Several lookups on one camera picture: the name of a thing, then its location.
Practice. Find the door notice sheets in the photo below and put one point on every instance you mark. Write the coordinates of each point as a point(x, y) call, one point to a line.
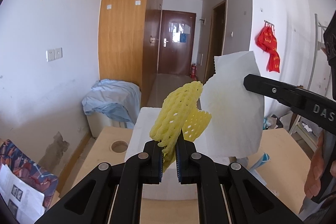
point(181, 32)

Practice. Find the yellow foam fruit net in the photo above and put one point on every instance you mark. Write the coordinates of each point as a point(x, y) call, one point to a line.
point(178, 103)

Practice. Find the white storage bin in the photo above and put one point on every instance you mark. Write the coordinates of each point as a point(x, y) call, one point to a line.
point(99, 124)

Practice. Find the wooden wardrobe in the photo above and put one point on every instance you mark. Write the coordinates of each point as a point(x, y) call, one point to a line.
point(120, 29)

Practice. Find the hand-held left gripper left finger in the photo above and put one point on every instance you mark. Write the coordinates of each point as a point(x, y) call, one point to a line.
point(158, 161)

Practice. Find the light blue cloth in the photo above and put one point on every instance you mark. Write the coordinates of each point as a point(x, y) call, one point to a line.
point(113, 92)

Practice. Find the white foam box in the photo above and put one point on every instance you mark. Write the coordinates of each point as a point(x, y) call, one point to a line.
point(141, 121)

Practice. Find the brown entrance door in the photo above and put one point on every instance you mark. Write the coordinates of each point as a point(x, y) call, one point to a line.
point(178, 58)

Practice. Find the floor clutter pile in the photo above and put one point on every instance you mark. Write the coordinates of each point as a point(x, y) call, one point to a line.
point(275, 121)

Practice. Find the brown side door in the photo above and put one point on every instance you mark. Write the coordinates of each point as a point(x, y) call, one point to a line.
point(218, 37)

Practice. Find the grey metal frame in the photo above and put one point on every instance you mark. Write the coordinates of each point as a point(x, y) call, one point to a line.
point(316, 37)

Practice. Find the wall hook rack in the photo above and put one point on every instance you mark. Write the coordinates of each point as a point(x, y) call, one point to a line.
point(269, 22)

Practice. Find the floral printed cloth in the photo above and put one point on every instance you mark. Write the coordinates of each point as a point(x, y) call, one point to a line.
point(29, 169)

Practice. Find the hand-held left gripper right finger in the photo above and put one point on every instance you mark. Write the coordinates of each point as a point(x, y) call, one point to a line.
point(178, 164)

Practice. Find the white paper leaflet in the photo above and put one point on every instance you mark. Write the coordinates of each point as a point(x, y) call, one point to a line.
point(18, 192)

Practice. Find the white double wall socket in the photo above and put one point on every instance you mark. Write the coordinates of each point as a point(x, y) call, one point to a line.
point(54, 54)

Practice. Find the red cloth bags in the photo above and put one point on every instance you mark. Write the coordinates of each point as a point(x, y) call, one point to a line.
point(270, 48)

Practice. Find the white paper towel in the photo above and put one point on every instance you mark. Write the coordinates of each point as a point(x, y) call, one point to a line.
point(231, 98)

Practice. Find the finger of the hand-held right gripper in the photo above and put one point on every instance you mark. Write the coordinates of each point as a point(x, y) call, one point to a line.
point(265, 86)

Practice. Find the person's right hand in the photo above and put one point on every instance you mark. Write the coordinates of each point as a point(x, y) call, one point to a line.
point(316, 166)

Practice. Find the red fire extinguisher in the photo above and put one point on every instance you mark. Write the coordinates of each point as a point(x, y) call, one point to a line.
point(193, 71)

